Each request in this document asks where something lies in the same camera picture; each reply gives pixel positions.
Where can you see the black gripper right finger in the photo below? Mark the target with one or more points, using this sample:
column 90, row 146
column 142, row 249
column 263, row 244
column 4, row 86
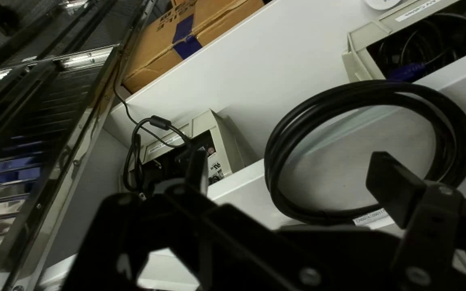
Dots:
column 436, row 243

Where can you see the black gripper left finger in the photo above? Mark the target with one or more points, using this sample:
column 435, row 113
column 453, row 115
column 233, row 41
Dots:
column 152, row 243

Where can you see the white box with black contents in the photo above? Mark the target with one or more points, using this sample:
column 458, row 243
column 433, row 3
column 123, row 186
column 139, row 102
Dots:
column 225, row 146

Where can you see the cardboard box with blue tape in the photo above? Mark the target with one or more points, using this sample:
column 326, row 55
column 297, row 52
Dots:
column 152, row 49

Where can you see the beige storage box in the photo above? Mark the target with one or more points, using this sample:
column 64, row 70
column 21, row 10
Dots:
column 359, row 54

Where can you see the white tape roll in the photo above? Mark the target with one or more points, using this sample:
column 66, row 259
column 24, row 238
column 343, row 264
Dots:
column 380, row 3

